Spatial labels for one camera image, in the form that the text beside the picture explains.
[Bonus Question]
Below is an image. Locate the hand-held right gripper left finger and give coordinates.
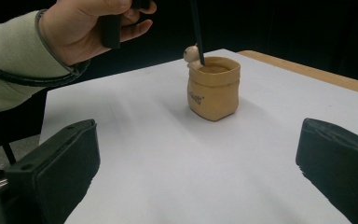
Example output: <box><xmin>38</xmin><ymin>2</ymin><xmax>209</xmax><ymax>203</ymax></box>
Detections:
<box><xmin>5</xmin><ymin>119</ymin><xmax>102</xmax><ymax>224</ymax></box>

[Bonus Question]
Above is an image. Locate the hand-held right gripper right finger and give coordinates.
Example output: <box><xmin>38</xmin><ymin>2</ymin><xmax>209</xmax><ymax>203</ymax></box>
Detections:
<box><xmin>295</xmin><ymin>118</ymin><xmax>358</xmax><ymax>224</ymax></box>

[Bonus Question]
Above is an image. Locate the black pencil with tan end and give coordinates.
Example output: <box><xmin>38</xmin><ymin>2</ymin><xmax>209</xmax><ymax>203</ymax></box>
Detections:
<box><xmin>189</xmin><ymin>0</ymin><xmax>206</xmax><ymax>66</ymax></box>

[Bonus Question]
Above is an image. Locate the tan sack-shaped pen holder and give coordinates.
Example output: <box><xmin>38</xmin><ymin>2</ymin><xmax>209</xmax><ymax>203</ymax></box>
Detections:
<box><xmin>183</xmin><ymin>44</ymin><xmax>242</xmax><ymax>122</ymax></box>

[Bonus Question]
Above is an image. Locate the wooden table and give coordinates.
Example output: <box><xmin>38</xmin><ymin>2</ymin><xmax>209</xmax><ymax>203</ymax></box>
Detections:
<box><xmin>237</xmin><ymin>49</ymin><xmax>358</xmax><ymax>99</ymax></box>

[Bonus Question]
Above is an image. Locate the white table mat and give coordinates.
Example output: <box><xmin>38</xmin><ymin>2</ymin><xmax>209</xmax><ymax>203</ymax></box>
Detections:
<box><xmin>39</xmin><ymin>48</ymin><xmax>358</xmax><ymax>224</ymax></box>

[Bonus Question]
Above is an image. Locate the grey left wrist cable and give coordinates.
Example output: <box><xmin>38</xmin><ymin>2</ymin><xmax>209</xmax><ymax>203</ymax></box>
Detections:
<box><xmin>34</xmin><ymin>8</ymin><xmax>76</xmax><ymax>75</ymax></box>

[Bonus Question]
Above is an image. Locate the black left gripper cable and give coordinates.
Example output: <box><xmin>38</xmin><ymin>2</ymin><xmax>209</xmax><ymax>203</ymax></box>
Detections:
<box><xmin>0</xmin><ymin>58</ymin><xmax>91</xmax><ymax>89</ymax></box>

